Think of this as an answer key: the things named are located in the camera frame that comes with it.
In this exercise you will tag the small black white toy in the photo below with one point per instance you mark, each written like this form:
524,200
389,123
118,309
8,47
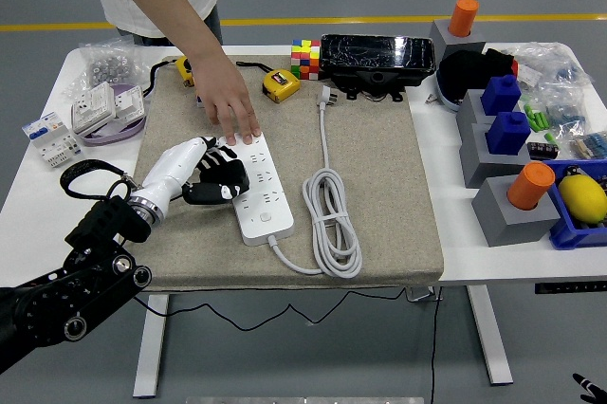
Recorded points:
572,170

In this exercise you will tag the white power strip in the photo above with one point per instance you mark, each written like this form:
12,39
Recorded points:
265,205

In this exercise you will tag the blue plastic bin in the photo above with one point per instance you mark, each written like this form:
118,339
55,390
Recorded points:
574,238

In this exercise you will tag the small metal part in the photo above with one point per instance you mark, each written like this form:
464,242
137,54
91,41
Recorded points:
430,99

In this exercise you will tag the grey block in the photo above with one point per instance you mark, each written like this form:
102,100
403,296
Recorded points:
512,226
483,167
443,41
469,112

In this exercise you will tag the orange cylinder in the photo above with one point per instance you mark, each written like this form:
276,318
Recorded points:
464,17
531,186

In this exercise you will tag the grey-brown mat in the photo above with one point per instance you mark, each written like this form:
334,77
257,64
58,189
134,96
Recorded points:
379,162

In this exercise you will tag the large clear bag blue parts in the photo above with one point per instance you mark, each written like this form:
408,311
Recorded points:
545,62

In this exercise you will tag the clear bag beige blue terminals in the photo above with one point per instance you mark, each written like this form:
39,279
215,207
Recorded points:
590,145

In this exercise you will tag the white table leg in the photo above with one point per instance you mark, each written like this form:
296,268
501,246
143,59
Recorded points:
491,337
152,347

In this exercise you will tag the grey under-table box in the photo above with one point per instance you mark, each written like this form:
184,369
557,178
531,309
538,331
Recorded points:
424,294

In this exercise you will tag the white round dish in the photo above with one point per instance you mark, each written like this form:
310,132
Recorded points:
446,100

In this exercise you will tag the black cloth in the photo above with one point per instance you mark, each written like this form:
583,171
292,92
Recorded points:
467,74

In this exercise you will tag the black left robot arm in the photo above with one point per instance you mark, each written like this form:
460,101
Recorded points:
104,228

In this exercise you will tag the yellow tape measure dark window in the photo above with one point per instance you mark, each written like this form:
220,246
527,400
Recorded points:
282,86

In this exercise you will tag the yellow lemon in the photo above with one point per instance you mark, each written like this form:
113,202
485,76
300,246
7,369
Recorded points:
583,197

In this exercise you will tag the black table control panel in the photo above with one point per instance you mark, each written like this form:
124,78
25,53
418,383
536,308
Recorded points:
569,288

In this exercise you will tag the clear bag blue connectors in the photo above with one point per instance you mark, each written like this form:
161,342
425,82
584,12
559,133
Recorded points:
564,112

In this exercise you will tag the green plastic anchors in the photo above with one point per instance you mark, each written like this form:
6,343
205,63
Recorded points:
537,120

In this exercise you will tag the white blue circuit breaker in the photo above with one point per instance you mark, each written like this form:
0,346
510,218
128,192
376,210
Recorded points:
49,138

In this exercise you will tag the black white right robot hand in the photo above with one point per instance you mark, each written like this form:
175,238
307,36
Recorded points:
585,381

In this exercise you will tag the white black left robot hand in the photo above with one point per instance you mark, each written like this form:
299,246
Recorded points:
178,167

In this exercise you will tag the clear bag of metal nuts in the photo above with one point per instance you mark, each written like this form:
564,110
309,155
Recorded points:
106,67

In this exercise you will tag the white wall socket panel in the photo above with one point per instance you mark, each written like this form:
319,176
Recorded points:
129,103
92,107

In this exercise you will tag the yellow tape measure black print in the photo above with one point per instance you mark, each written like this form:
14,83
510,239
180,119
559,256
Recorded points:
182,67

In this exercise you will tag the person's forearm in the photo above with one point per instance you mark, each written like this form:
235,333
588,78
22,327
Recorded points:
159,1

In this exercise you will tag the blue plastic block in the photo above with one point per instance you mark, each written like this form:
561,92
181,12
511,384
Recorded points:
507,134
500,96

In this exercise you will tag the black component pack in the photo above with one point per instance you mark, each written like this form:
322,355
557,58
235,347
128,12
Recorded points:
543,150

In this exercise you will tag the person's hand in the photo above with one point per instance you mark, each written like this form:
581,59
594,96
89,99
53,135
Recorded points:
223,91

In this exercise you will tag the black cracked-screen device with bracket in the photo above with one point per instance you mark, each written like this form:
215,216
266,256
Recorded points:
374,55

